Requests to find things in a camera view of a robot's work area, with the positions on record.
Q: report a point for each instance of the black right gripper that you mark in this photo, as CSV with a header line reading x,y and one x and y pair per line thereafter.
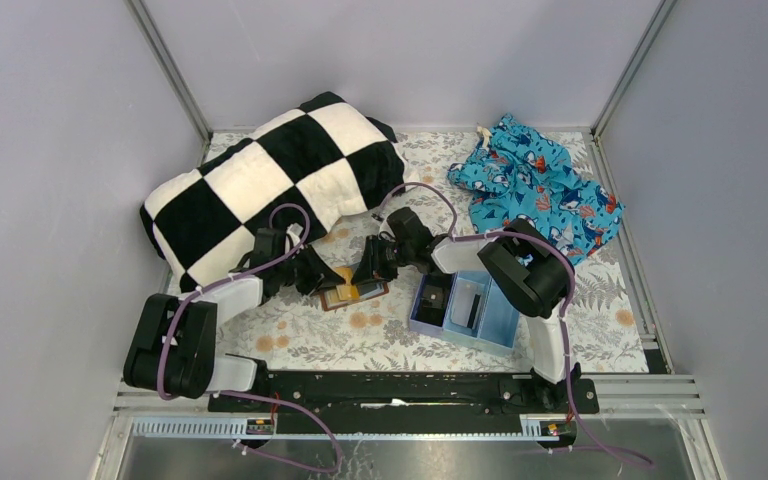
x,y
376,263

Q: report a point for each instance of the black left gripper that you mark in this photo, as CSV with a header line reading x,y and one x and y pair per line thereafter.
x,y
314,277

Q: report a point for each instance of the brown leather card holder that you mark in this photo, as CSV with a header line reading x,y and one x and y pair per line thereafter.
x,y
329,301

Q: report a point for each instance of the gold credit card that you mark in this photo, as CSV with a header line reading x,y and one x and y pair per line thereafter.
x,y
346,281

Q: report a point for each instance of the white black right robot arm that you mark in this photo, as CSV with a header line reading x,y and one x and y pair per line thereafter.
x,y
533,276

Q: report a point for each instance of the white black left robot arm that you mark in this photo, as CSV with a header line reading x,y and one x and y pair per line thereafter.
x,y
173,350

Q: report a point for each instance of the black card in purple slot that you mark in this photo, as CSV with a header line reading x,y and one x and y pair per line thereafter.
x,y
434,293

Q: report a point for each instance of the white card in middle slot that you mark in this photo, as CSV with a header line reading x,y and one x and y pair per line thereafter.
x,y
465,302

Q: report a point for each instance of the purple blue card organizer box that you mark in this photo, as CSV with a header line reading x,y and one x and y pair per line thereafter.
x,y
496,327

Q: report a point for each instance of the black white checkered blanket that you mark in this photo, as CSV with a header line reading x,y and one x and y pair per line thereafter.
x,y
312,165

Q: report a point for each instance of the blue shark print cloth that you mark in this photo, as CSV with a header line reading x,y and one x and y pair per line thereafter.
x,y
516,172

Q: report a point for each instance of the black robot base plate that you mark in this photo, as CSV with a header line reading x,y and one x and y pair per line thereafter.
x,y
330,394

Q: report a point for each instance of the slotted grey cable duct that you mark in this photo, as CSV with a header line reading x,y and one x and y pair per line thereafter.
x,y
383,426

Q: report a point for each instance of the aluminium frame rails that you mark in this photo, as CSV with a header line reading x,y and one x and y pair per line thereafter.
x,y
661,408

